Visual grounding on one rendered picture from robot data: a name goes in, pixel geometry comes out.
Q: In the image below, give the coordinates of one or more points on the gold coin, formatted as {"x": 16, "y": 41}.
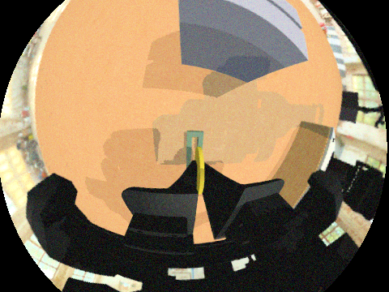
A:
{"x": 198, "y": 156}

